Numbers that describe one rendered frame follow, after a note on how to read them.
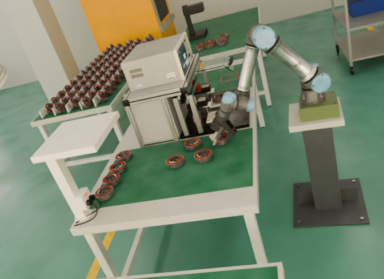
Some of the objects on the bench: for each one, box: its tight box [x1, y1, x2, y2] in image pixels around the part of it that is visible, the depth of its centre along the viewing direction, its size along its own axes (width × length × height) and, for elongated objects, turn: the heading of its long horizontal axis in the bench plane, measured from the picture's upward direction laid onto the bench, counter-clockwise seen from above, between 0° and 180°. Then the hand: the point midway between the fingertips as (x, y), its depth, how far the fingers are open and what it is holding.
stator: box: [211, 133, 230, 146], centre depth 238 cm, size 11×11×4 cm
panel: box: [165, 89, 191, 138], centre depth 278 cm, size 1×66×30 cm, turn 19°
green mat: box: [89, 127, 253, 209], centre depth 229 cm, size 94×61×1 cm, turn 109°
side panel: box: [125, 98, 179, 148], centre depth 254 cm, size 28×3×32 cm, turn 109°
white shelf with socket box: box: [30, 111, 120, 226], centre depth 206 cm, size 35×37×46 cm
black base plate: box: [180, 89, 250, 140], centre depth 279 cm, size 47×64×2 cm
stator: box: [166, 154, 185, 169], centre depth 230 cm, size 11×11×4 cm
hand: (219, 140), depth 239 cm, fingers open, 14 cm apart
